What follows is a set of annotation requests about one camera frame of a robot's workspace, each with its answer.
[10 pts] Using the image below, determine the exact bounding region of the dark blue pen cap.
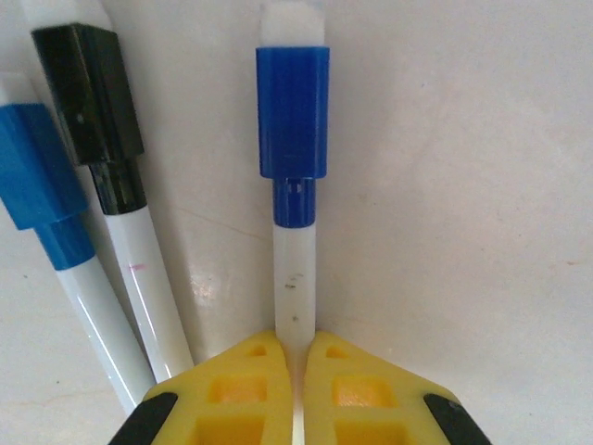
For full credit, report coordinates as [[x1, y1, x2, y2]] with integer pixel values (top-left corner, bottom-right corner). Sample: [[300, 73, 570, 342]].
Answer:
[[255, 2, 331, 180]]

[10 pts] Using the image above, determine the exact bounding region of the white pen light blue collar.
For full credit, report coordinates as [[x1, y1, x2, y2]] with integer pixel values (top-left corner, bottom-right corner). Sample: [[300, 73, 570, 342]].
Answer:
[[35, 213, 158, 418]]

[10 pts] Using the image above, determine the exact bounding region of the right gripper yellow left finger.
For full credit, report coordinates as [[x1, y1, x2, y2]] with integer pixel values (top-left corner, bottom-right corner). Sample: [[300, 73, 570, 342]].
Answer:
[[108, 329, 297, 445]]

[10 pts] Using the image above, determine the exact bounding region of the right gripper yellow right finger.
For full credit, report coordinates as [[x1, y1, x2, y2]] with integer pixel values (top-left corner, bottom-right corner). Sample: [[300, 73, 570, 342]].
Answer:
[[303, 329, 493, 445]]

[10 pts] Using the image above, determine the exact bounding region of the white pen black collar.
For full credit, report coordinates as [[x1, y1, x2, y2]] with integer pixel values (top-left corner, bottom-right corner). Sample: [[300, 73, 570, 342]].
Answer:
[[88, 156, 196, 382]]

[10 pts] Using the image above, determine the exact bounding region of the white pen dark blue collar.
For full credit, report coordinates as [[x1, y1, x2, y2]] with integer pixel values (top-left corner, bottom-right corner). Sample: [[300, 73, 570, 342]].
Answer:
[[271, 177, 320, 445]]

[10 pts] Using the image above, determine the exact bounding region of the black pen cap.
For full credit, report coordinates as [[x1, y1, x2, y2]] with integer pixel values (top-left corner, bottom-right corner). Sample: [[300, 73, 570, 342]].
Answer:
[[20, 0, 145, 167]]

